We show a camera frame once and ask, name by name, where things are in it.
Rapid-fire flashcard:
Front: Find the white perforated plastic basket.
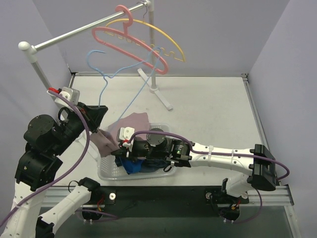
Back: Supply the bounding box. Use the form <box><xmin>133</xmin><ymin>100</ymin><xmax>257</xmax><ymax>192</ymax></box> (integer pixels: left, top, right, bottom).
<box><xmin>97</xmin><ymin>122</ymin><xmax>177</xmax><ymax>181</ymax></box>

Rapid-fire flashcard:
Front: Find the light blue wire hanger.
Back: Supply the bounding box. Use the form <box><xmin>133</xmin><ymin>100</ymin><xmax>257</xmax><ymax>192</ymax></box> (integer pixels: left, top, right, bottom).
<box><xmin>86</xmin><ymin>47</ymin><xmax>162</xmax><ymax>123</ymax></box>

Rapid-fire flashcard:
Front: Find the dark navy tank top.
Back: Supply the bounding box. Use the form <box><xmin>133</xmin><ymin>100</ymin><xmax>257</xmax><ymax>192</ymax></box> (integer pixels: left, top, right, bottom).
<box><xmin>140</xmin><ymin>159</ymin><xmax>168</xmax><ymax>173</ymax></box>

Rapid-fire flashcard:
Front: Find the pink plastic hanger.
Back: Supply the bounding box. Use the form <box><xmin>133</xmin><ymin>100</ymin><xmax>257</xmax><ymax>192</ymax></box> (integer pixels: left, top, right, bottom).
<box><xmin>92</xmin><ymin>5</ymin><xmax>169</xmax><ymax>75</ymax></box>

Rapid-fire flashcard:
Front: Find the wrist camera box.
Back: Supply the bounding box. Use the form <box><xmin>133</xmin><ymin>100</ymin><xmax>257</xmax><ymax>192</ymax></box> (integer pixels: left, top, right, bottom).
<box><xmin>117</xmin><ymin>127</ymin><xmax>135</xmax><ymax>147</ymax></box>
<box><xmin>48</xmin><ymin>87</ymin><xmax>80</xmax><ymax>105</ymax></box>

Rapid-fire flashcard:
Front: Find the mauve pink tank top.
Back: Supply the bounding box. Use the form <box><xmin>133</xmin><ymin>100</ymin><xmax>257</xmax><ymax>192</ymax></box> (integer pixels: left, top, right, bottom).
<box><xmin>90</xmin><ymin>113</ymin><xmax>150</xmax><ymax>157</ymax></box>

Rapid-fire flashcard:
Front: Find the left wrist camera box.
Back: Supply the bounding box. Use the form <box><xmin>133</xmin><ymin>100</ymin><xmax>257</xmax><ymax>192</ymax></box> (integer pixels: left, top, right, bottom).
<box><xmin>48</xmin><ymin>87</ymin><xmax>80</xmax><ymax>105</ymax></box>

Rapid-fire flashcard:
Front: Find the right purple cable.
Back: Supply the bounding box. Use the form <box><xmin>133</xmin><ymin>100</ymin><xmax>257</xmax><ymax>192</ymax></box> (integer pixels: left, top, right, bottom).
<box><xmin>127</xmin><ymin>130</ymin><xmax>291</xmax><ymax>180</ymax></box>

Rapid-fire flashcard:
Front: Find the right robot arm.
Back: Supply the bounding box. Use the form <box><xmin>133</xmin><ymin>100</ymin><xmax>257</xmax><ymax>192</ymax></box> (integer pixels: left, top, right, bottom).
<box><xmin>111</xmin><ymin>127</ymin><xmax>276</xmax><ymax>202</ymax></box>

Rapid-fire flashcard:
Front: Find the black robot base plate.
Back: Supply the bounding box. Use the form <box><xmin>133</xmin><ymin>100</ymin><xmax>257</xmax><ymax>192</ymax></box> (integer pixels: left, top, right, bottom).
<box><xmin>88</xmin><ymin>186</ymin><xmax>240</xmax><ymax>218</ymax></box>

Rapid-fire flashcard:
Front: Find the royal blue tank top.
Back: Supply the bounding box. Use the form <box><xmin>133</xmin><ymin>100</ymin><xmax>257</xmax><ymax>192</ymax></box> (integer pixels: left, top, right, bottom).
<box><xmin>114</xmin><ymin>158</ymin><xmax>143</xmax><ymax>174</ymax></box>

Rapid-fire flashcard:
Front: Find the white metal clothes rack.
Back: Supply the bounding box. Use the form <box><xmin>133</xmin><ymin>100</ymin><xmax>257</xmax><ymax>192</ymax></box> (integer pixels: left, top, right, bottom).
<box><xmin>18</xmin><ymin>0</ymin><xmax>173</xmax><ymax>111</ymax></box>

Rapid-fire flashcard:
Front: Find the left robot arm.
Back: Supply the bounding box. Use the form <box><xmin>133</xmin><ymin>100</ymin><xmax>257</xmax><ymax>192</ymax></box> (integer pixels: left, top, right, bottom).
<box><xmin>1</xmin><ymin>103</ymin><xmax>108</xmax><ymax>238</ymax></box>

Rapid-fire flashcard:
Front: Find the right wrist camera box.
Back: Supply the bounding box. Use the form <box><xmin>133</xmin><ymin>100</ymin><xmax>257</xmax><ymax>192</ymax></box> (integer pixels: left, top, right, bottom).
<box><xmin>117</xmin><ymin>127</ymin><xmax>135</xmax><ymax>147</ymax></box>

